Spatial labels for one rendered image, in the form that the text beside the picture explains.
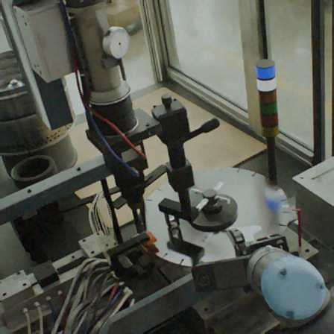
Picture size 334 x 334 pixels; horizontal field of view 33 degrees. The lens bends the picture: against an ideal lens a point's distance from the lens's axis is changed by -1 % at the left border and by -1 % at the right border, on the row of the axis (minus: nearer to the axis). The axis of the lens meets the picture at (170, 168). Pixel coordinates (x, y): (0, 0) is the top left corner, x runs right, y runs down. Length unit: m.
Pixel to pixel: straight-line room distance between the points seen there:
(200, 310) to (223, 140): 0.78
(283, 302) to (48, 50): 0.54
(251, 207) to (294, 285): 0.52
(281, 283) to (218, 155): 1.06
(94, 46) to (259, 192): 0.54
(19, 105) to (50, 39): 0.69
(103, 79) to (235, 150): 0.89
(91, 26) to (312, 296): 0.52
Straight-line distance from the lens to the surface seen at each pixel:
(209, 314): 1.18
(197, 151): 1.80
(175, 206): 1.18
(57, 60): 0.98
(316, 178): 1.41
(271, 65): 1.35
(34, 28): 0.96
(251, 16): 1.67
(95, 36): 0.93
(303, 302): 0.76
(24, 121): 1.67
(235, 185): 1.32
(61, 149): 1.80
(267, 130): 1.42
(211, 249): 1.16
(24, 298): 1.31
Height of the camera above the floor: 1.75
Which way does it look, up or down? 35 degrees down
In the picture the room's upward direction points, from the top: 11 degrees counter-clockwise
